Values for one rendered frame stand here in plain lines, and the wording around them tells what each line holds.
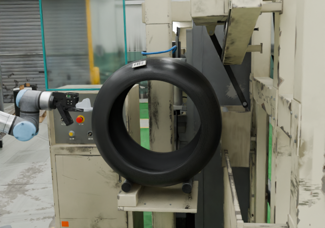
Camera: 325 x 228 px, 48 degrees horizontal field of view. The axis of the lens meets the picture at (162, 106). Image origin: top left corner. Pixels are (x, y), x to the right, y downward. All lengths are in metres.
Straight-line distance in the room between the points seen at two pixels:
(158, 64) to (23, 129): 0.66
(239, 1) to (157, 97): 0.90
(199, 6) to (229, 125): 0.79
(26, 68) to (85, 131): 9.04
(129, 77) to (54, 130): 1.10
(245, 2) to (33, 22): 10.36
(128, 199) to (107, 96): 0.49
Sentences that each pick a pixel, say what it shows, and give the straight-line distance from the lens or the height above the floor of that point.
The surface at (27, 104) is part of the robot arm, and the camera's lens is 1.85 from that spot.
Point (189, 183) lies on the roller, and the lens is 1.71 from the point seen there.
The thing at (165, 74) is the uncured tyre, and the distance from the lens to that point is 1.57.
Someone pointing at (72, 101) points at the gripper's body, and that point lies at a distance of 1.78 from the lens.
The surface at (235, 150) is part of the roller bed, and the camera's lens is 1.96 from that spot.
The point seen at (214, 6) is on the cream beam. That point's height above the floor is 1.67.
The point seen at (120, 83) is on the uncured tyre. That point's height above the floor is 1.38.
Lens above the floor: 1.54
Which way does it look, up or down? 9 degrees down
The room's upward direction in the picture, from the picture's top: 2 degrees counter-clockwise
